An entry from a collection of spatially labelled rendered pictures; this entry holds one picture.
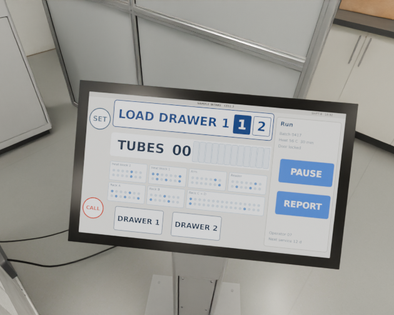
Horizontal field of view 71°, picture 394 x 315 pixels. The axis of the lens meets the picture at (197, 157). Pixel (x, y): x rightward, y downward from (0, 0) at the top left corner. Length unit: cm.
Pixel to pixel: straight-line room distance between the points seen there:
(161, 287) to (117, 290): 22
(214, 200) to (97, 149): 24
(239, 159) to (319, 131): 15
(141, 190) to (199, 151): 13
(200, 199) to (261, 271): 117
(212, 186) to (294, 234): 18
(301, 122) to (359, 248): 149
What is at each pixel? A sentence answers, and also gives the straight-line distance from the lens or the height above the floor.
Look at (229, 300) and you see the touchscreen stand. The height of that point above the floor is 3.
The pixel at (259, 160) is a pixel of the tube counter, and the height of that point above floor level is 111.
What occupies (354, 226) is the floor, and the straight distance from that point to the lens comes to 206.
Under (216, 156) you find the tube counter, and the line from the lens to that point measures 52.
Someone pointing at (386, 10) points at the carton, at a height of 95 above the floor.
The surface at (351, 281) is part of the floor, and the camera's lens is 183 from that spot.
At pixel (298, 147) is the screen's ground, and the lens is 54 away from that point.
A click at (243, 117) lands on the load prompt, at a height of 117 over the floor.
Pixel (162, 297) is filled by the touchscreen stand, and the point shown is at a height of 4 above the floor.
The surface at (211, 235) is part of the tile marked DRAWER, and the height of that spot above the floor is 99.
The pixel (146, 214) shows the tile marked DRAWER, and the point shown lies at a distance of 54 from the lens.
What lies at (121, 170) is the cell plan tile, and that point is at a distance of 54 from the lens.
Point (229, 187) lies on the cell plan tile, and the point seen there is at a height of 106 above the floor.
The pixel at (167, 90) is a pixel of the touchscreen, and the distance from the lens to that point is 53.
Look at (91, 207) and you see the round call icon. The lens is 57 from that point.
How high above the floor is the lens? 145
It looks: 42 degrees down
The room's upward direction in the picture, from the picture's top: 4 degrees clockwise
